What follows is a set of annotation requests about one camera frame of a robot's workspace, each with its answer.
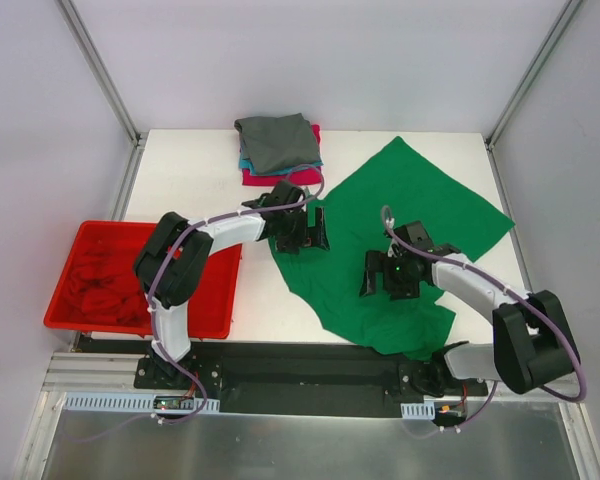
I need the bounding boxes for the right white cable duct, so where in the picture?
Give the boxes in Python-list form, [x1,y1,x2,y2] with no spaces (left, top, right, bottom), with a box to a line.
[400,401,436,421]

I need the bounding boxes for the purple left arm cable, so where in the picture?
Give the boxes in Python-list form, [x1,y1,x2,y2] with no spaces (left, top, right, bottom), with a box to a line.
[59,163,327,444]

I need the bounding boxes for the red plastic bin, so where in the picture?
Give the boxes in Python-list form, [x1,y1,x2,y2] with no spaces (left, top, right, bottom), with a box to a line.
[43,221,241,339]

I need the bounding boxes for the right aluminium frame post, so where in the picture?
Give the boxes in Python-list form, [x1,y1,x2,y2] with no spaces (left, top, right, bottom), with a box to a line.
[485,0,585,152]

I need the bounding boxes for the aluminium front rail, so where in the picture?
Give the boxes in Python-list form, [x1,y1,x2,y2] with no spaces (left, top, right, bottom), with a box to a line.
[42,351,144,391]

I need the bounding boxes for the red t-shirt in bin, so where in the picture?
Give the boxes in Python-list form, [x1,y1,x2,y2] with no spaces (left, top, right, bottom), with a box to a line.
[63,241,148,327]

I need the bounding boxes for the folded teal t-shirt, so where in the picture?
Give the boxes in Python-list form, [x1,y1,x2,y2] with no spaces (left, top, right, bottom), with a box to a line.
[238,152,308,176]

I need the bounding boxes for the aluminium frame post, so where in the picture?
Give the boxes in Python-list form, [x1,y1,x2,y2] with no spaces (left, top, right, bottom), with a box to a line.
[485,0,585,152]
[54,0,142,147]

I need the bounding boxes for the folded grey t-shirt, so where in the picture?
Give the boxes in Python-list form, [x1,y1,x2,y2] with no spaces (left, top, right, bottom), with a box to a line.
[234,113,321,176]

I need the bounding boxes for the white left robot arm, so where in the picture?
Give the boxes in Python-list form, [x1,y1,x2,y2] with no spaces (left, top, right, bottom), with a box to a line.
[133,180,330,389]

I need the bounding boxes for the left white cable duct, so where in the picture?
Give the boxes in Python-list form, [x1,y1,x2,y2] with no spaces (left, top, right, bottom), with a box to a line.
[64,392,220,416]

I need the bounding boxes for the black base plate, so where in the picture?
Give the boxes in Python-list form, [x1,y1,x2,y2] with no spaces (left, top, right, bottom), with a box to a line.
[132,341,489,419]

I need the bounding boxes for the folded pink t-shirt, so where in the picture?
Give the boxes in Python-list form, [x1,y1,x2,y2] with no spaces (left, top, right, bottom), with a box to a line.
[239,124,323,187]

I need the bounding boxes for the left aluminium frame post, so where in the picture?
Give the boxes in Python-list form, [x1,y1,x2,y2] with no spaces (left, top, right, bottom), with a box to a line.
[54,0,142,147]

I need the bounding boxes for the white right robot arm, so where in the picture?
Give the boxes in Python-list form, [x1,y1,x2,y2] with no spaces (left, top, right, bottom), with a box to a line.
[360,220,587,402]

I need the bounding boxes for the white cable duct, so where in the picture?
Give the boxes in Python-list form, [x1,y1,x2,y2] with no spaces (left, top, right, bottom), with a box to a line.
[64,392,220,416]
[400,401,436,421]

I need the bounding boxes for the green t-shirt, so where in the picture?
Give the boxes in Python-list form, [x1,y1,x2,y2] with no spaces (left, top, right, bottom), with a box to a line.
[272,137,514,360]

